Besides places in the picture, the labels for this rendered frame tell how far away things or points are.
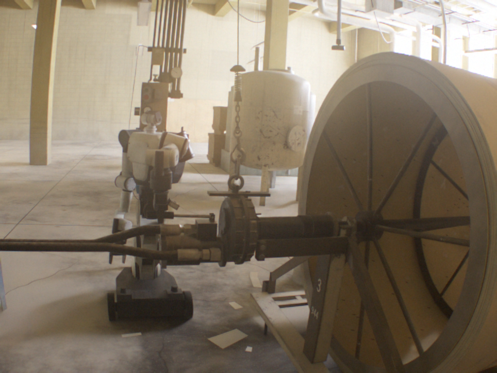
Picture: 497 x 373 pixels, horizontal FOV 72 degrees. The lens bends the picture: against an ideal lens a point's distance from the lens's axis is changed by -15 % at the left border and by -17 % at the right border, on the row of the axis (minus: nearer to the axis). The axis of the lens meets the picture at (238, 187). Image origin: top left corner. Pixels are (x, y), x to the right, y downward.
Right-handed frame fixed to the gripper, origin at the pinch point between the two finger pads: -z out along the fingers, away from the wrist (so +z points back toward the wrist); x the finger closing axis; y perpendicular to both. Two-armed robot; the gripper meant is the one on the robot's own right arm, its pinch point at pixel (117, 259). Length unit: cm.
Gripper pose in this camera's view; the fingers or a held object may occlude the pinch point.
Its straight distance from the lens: 255.7
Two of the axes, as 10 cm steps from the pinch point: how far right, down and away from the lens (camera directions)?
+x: -5.7, -0.8, -8.2
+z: 1.9, -9.8, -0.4
